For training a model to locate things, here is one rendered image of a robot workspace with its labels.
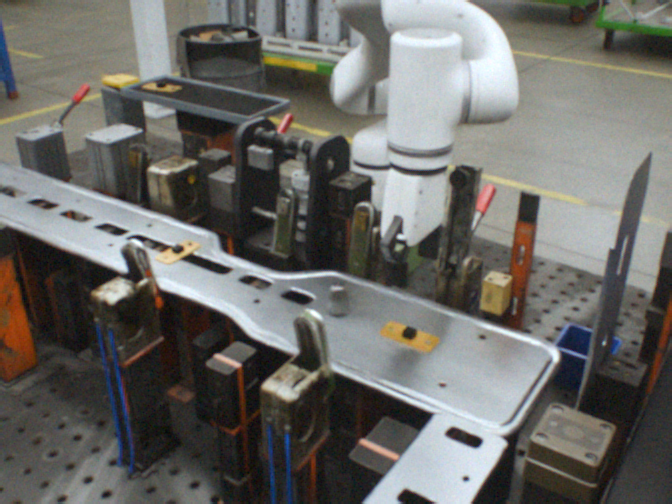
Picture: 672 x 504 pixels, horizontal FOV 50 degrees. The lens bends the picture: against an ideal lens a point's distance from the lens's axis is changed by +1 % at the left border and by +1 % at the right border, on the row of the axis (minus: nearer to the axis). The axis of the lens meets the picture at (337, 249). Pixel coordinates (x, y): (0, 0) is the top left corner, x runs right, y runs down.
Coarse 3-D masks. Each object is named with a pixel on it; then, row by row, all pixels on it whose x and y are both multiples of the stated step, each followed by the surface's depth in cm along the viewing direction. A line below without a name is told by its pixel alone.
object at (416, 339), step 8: (384, 328) 108; (400, 328) 108; (384, 336) 106; (392, 336) 106; (400, 336) 106; (408, 336) 105; (416, 336) 106; (424, 336) 106; (432, 336) 106; (408, 344) 104; (416, 344) 104; (424, 344) 104; (432, 344) 104
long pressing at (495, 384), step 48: (48, 192) 152; (48, 240) 134; (96, 240) 133; (192, 240) 133; (192, 288) 118; (240, 288) 118; (288, 288) 118; (384, 288) 118; (288, 336) 106; (336, 336) 106; (528, 336) 106; (384, 384) 97; (432, 384) 97; (480, 384) 97; (528, 384) 97
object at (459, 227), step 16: (464, 176) 105; (480, 176) 108; (464, 192) 109; (464, 208) 110; (448, 224) 111; (464, 224) 110; (448, 240) 112; (464, 240) 110; (448, 256) 114; (464, 256) 112
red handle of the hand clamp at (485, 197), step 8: (488, 184) 118; (480, 192) 118; (488, 192) 117; (480, 200) 117; (488, 200) 117; (480, 208) 116; (480, 216) 116; (472, 232) 115; (456, 248) 114; (456, 256) 113; (456, 264) 113
